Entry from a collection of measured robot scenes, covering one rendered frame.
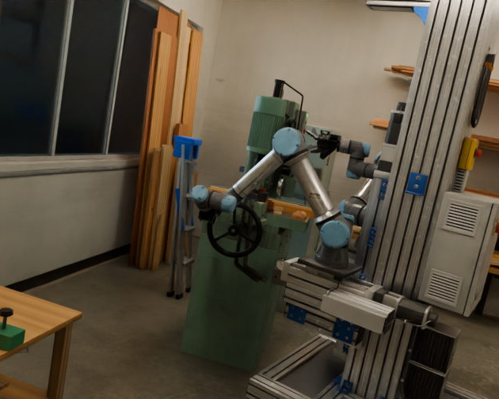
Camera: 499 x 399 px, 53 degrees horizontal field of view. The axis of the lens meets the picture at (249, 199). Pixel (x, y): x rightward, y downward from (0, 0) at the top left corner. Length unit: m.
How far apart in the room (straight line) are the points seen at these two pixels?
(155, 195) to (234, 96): 1.65
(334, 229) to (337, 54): 3.29
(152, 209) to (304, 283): 2.15
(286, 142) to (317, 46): 3.21
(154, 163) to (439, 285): 2.55
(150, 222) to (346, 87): 2.31
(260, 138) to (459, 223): 1.14
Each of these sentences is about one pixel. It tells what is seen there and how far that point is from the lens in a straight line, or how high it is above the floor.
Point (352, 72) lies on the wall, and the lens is 5.09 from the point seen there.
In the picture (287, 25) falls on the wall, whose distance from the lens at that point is 5.29.
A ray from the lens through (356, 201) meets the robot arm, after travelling 2.74.
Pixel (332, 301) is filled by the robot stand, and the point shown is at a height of 0.72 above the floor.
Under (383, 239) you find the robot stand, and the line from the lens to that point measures 2.31.
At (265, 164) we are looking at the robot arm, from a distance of 2.22.
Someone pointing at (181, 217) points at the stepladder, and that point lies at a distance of 3.61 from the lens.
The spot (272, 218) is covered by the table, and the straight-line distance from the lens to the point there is 2.67.
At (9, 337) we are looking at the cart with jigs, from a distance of 1.77.
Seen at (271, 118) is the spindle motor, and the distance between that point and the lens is 2.74.
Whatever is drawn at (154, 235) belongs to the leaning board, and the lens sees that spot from 4.20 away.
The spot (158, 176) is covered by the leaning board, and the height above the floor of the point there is 0.78.
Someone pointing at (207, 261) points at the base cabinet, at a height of 0.56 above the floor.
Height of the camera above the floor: 1.37
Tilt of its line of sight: 9 degrees down
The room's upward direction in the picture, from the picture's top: 11 degrees clockwise
